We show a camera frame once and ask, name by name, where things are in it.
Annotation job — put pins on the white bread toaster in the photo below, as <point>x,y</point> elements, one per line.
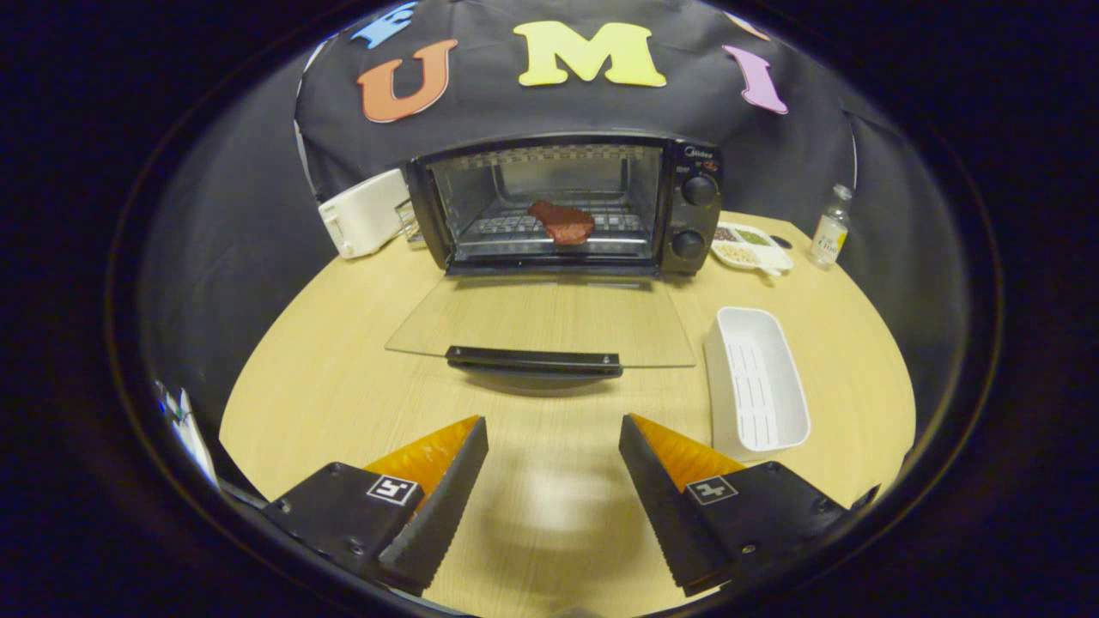
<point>365,215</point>

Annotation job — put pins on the black toaster oven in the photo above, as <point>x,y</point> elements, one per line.
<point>691,215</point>

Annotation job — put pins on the white divided seasoning dish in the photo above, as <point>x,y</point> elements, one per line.
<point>747,253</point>

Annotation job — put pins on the red raw meat slice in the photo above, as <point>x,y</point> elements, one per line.
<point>562,223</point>

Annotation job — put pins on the small clear glass bottle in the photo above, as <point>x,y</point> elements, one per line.
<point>828,245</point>

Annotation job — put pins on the small black round lid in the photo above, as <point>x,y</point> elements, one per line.
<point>781,241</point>

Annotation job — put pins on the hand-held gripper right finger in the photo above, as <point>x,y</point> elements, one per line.
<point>661,506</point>

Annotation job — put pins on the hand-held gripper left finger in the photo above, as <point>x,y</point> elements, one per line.
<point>446,506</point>

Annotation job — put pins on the white rectangular plastic tray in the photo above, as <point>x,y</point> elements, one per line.
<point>755,395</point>

